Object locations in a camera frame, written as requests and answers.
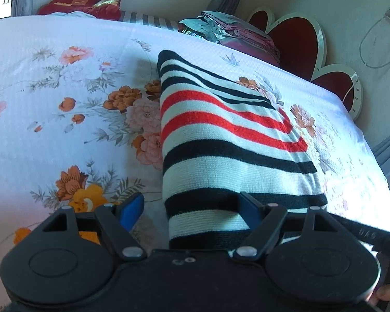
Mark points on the red pillow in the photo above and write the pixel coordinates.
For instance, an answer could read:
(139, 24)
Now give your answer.
(81, 5)

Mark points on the white floral bed sheet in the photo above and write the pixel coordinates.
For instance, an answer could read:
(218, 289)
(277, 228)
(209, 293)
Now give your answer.
(68, 130)

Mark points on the grey striped pillow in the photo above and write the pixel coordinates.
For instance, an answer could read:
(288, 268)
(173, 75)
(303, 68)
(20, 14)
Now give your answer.
(152, 19)

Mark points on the red heart-shaped headboard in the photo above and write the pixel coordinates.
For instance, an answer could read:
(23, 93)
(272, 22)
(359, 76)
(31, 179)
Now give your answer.
(302, 45)

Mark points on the striped knit sweater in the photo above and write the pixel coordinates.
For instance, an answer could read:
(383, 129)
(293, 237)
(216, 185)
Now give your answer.
(214, 169)

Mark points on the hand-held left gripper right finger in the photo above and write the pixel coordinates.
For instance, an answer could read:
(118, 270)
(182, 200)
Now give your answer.
(250, 213)

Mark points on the pile of folded clothes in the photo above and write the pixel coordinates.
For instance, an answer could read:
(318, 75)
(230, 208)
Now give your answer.
(240, 35)

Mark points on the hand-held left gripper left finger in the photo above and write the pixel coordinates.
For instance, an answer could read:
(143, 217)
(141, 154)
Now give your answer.
(131, 211)

